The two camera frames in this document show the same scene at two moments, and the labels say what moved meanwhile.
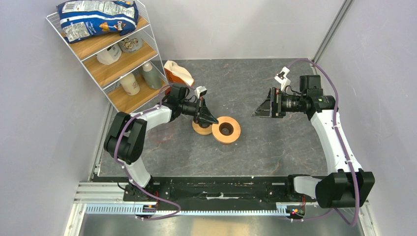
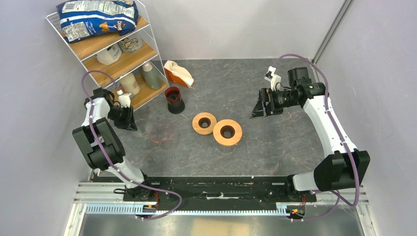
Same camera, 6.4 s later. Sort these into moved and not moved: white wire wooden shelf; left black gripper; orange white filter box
Moved: left black gripper
Not moved: orange white filter box; white wire wooden shelf
